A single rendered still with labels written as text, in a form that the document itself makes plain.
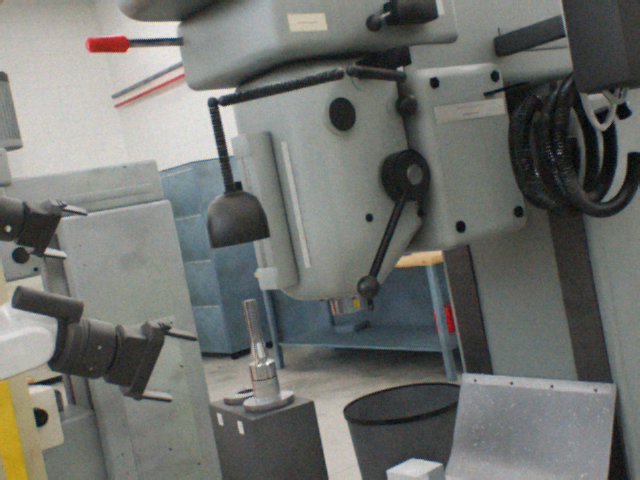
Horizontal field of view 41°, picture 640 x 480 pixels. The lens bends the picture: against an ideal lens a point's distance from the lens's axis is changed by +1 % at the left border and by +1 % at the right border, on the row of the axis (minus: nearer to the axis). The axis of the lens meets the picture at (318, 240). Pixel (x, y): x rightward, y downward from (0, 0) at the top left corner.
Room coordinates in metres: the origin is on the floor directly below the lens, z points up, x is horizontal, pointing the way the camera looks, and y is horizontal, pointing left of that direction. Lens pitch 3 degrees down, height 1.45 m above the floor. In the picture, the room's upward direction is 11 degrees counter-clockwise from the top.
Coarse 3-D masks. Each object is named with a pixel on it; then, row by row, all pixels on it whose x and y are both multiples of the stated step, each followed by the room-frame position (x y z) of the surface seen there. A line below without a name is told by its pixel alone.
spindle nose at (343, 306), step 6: (336, 300) 1.20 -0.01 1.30; (342, 300) 1.20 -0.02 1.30; (348, 300) 1.20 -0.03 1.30; (360, 300) 1.21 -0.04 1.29; (336, 306) 1.20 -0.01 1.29; (342, 306) 1.20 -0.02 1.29; (348, 306) 1.20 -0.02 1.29; (354, 306) 1.20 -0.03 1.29; (360, 306) 1.20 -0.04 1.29; (336, 312) 1.20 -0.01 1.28; (342, 312) 1.20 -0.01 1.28; (348, 312) 1.20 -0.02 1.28; (354, 312) 1.20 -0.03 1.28
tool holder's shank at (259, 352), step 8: (248, 304) 1.48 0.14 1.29; (256, 304) 1.49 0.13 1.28; (248, 312) 1.49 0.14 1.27; (256, 312) 1.49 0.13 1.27; (248, 320) 1.49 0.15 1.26; (256, 320) 1.49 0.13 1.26; (248, 328) 1.49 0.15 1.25; (256, 328) 1.49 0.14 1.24; (256, 336) 1.49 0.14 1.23; (256, 344) 1.48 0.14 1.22; (264, 344) 1.49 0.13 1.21; (256, 352) 1.48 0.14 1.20; (264, 352) 1.49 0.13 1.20; (256, 360) 1.49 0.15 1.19; (264, 360) 1.49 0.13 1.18
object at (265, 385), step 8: (272, 368) 1.48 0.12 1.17; (256, 376) 1.48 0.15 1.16; (264, 376) 1.47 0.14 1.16; (272, 376) 1.48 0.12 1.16; (256, 384) 1.48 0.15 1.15; (264, 384) 1.47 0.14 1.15; (272, 384) 1.48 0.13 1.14; (256, 392) 1.48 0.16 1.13; (264, 392) 1.47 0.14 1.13; (272, 392) 1.48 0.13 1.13; (256, 400) 1.48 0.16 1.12; (264, 400) 1.47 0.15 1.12
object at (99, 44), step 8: (88, 40) 1.13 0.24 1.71; (96, 40) 1.14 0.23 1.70; (104, 40) 1.14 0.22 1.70; (112, 40) 1.15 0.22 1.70; (120, 40) 1.15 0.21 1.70; (128, 40) 1.17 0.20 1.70; (136, 40) 1.17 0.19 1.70; (144, 40) 1.18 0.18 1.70; (152, 40) 1.19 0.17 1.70; (160, 40) 1.20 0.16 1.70; (168, 40) 1.20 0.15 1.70; (176, 40) 1.21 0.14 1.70; (88, 48) 1.14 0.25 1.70; (96, 48) 1.14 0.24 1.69; (104, 48) 1.14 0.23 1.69; (112, 48) 1.15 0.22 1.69; (120, 48) 1.16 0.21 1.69; (128, 48) 1.17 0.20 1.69
